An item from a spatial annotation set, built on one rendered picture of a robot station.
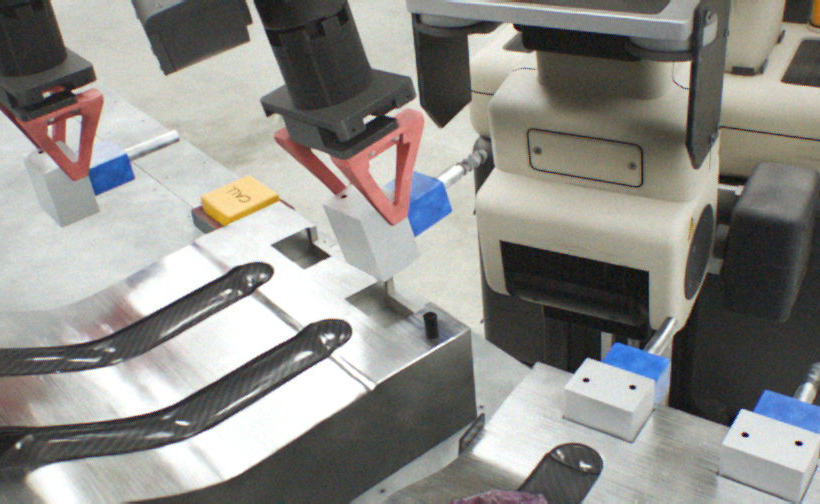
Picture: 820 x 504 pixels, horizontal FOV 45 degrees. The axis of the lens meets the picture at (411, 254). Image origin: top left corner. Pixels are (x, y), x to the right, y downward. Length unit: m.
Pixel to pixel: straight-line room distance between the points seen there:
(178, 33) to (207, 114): 2.66
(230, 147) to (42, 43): 2.21
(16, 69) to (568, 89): 0.52
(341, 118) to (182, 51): 0.10
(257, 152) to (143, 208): 1.86
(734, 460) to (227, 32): 0.41
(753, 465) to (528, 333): 0.92
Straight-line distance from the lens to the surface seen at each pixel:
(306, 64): 0.64
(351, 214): 0.69
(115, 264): 1.05
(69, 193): 0.90
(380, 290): 0.79
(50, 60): 0.85
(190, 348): 0.76
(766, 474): 0.66
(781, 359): 1.43
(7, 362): 0.76
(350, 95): 0.65
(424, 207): 0.72
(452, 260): 2.37
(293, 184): 2.77
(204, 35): 0.62
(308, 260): 0.87
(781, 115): 1.24
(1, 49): 0.85
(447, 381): 0.73
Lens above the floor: 1.34
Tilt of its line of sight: 34 degrees down
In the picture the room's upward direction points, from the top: 6 degrees counter-clockwise
